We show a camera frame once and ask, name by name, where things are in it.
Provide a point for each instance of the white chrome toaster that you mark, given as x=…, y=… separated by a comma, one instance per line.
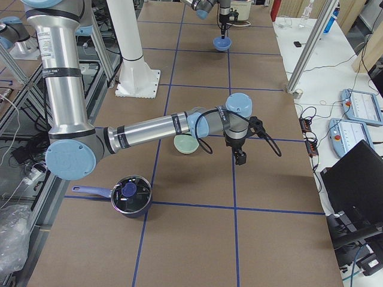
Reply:
x=242, y=7

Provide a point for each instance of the green bowl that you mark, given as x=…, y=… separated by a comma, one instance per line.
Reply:
x=185, y=144

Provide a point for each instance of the far blue teach pendant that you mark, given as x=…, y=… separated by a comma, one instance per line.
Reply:
x=361, y=106

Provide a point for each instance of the white pedestal column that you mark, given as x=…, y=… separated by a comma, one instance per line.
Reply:
x=136, y=78

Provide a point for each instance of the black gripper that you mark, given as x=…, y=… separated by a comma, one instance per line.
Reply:
x=223, y=18
x=235, y=144

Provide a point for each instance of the blue bowl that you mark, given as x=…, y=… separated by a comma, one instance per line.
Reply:
x=222, y=44

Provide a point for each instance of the blue teach pendant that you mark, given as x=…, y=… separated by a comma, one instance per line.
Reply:
x=346, y=134
x=361, y=106

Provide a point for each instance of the crumpled clear plastic bag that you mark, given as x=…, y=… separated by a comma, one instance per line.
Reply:
x=15, y=237

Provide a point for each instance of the blue water bottle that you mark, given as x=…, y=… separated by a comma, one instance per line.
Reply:
x=332, y=19

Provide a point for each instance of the dark blue saucepan with lid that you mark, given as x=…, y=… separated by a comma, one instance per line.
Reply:
x=132, y=196

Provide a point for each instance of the near blue teach pendant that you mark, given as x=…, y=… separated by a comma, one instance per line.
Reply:
x=346, y=134

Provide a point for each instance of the aluminium frame post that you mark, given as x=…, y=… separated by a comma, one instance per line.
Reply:
x=322, y=20

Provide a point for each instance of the black laptop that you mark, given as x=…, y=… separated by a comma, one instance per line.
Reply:
x=356, y=181

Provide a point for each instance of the orange black usb hub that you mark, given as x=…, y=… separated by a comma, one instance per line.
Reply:
x=309, y=137

